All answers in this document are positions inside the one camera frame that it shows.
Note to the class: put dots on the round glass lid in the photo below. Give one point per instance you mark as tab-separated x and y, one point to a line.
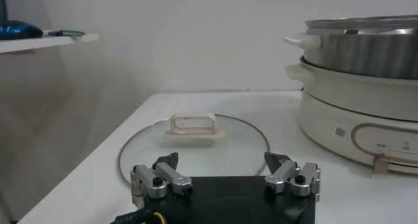
192	127

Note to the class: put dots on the white electric cooker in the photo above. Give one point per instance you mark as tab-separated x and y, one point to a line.
343	114

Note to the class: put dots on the steel steamer basket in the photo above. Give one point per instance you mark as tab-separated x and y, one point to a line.
359	55

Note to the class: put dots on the white rounded side table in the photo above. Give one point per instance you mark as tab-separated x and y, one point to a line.
32	44

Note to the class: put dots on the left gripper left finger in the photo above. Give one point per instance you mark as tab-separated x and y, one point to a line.
170	174

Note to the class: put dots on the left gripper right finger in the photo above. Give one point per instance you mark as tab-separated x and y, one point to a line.
285	171

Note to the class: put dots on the green and grey tool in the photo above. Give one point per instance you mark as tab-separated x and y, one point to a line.
67	33

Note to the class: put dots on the blue computer mouse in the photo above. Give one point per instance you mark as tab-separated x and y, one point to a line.
19	31

